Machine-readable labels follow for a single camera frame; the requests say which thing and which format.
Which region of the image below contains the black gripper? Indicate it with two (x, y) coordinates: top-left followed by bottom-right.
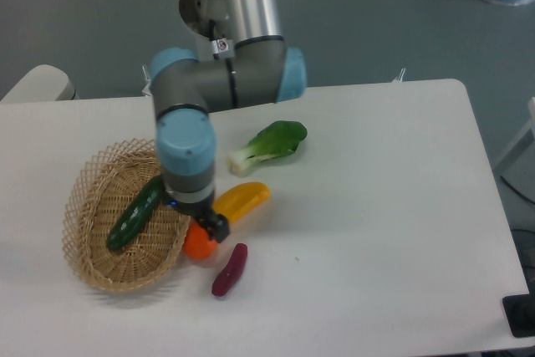
(163, 191), (230, 243)

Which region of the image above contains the dark green cucumber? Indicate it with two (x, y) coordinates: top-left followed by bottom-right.
(106, 175), (164, 252)

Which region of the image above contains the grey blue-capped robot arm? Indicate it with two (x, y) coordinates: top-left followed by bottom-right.
(149, 0), (307, 242)

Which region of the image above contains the woven wicker basket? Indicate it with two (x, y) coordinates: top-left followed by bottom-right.
(63, 139), (191, 293)

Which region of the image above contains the yellow mango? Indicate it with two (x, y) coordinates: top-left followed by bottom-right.
(213, 182), (271, 224)

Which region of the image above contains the orange fruit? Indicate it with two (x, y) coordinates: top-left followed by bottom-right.
(182, 222), (218, 261)

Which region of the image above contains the purple sweet potato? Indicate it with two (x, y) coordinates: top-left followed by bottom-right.
(211, 243), (248, 298)

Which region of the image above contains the green bok choy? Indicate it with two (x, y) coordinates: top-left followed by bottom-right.
(227, 120), (308, 176)

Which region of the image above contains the white chair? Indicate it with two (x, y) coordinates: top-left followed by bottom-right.
(1, 64), (79, 104)

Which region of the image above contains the black device at table edge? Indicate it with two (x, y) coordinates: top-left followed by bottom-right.
(502, 294), (535, 338)

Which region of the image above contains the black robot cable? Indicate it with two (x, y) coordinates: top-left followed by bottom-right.
(207, 18), (222, 61)

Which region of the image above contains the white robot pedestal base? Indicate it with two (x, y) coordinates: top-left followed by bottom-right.
(140, 0), (235, 98)

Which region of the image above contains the black floor cable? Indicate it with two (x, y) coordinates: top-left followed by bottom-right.
(500, 172), (535, 203)

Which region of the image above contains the white furniture frame right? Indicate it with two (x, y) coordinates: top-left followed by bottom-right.
(492, 98), (534, 176)

